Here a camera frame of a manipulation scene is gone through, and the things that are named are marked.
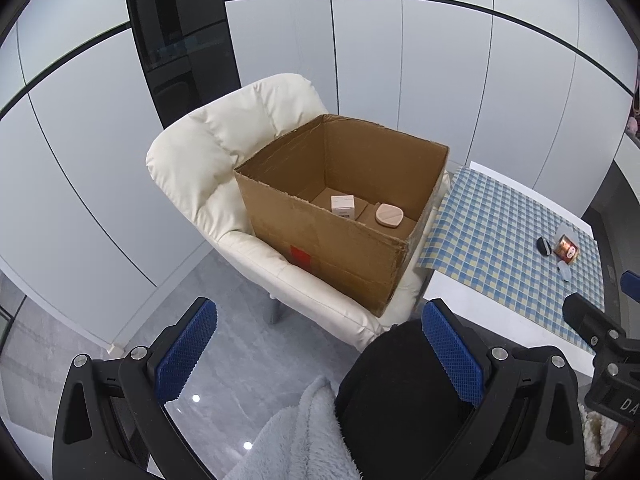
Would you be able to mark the cream padded chair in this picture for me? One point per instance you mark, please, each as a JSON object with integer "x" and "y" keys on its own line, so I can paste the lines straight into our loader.
{"x": 210, "y": 150}

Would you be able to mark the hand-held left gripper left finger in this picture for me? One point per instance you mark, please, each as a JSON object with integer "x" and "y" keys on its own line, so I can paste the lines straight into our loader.
{"x": 185, "y": 355}

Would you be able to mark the blue yellow checkered tablecloth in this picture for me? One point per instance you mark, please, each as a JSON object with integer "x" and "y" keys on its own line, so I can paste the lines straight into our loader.
{"x": 490, "y": 235}

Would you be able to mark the wall socket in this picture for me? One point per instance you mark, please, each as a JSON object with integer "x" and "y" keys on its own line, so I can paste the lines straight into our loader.
{"x": 611, "y": 271}

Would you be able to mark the pink plush toy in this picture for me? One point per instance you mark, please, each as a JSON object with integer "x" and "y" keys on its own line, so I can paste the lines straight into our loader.
{"x": 633, "y": 125}

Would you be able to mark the small black case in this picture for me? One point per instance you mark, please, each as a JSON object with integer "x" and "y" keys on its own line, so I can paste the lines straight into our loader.
{"x": 542, "y": 245}

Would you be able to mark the white fleece robe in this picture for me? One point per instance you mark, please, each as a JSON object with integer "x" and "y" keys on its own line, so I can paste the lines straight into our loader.
{"x": 295, "y": 440}

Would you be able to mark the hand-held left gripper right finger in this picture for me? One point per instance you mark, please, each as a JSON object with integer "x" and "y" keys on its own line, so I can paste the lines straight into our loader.
{"x": 452, "y": 355}

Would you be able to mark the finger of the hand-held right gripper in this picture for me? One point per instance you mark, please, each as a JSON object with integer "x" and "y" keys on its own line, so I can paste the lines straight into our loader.
{"x": 631, "y": 285}
{"x": 585, "y": 320}

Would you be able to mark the person's leg in black pants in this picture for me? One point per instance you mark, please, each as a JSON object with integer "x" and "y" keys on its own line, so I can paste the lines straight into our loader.
{"x": 400, "y": 400}

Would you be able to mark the pink rounded compact case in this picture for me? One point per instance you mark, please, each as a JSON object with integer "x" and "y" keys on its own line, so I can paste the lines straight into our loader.
{"x": 389, "y": 215}

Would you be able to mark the small translucent round lid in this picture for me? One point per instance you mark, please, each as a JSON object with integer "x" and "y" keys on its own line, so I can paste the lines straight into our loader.
{"x": 564, "y": 270}

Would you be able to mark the brown cardboard box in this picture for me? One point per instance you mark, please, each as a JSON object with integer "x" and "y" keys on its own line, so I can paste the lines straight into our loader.
{"x": 325, "y": 260}

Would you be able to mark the orange labelled tin can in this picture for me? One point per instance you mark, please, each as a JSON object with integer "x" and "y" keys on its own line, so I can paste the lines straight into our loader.
{"x": 567, "y": 251}

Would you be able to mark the beige square carton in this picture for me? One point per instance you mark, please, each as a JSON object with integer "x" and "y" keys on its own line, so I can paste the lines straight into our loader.
{"x": 342, "y": 205}

